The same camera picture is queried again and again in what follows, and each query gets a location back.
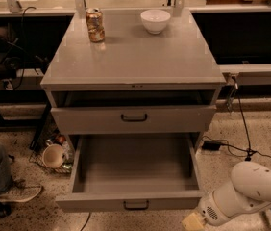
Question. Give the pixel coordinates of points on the orange crumpled soda can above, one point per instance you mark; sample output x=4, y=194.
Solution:
x=94, y=23

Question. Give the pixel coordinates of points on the wire basket with items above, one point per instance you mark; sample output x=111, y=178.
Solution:
x=55, y=138

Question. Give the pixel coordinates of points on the white cup on floor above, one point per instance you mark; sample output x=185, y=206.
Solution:
x=52, y=156

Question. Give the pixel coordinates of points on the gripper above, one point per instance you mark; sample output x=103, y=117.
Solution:
x=208, y=208

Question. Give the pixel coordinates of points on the white ceramic bowl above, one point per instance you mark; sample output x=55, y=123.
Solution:
x=155, y=21

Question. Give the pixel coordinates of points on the grey drawer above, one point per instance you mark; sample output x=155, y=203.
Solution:
x=133, y=120
x=133, y=172

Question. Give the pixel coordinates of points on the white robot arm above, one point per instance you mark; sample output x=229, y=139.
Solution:
x=248, y=191

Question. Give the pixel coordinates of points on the dark machinery under bench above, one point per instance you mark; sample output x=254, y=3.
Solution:
x=15, y=59

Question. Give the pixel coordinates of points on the light sneaker shoe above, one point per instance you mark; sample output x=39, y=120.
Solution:
x=20, y=194

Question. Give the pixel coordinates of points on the grey drawer cabinet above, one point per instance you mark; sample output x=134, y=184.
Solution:
x=133, y=68

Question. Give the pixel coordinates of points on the black power adapter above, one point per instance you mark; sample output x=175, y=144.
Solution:
x=211, y=145

